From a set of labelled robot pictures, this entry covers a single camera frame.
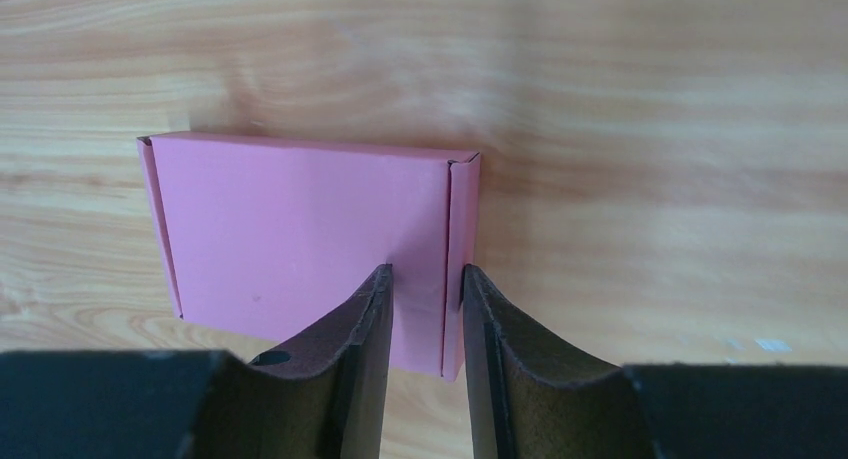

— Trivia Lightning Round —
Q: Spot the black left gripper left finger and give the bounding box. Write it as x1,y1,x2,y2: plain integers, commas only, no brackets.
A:
1,264,393,458

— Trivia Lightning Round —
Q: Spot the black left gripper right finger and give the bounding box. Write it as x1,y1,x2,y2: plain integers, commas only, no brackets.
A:
462,265,847,458

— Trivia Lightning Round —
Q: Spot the pink paper box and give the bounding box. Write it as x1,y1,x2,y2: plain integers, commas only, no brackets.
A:
137,132,482,381

